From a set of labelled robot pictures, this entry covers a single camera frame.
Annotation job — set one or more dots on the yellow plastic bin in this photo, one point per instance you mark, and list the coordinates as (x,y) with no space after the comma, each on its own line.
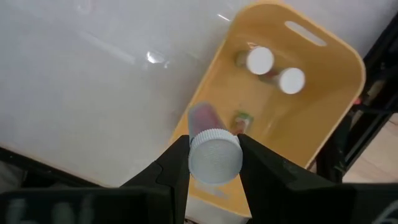
(311,124)

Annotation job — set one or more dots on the small green red bottle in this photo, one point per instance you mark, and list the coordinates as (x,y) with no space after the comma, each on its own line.
(242,121)

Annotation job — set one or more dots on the red pill medicine bottle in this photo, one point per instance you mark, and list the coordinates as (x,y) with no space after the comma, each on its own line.
(214,158)

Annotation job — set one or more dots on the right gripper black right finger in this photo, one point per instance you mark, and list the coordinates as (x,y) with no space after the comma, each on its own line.
(280,193)

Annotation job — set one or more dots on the green-tinted red pill bottle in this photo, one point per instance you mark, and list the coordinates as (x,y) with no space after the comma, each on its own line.
(292,81)

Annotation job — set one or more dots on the white-capped medicine bottle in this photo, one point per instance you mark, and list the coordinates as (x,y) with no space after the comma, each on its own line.
(259,60)

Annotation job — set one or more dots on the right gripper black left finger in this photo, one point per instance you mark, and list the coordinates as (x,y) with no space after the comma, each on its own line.
(164,186)

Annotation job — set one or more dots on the black table frame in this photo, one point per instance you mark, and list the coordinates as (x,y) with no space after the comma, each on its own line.
(385,62)

